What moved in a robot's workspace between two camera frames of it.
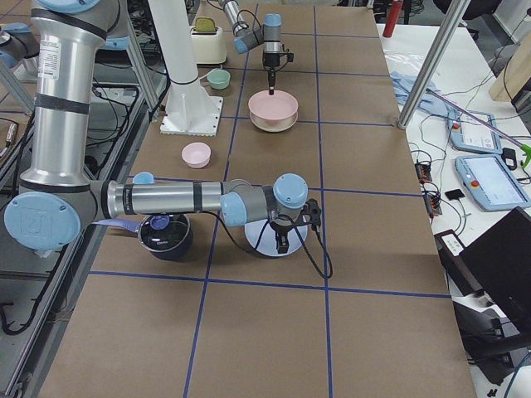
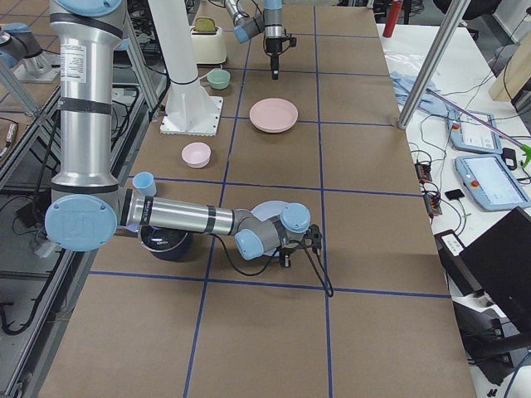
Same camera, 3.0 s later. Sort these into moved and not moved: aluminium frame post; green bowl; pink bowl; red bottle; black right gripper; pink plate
Moved: pink plate; black right gripper
Not moved: red bottle; aluminium frame post; pink bowl; green bowl
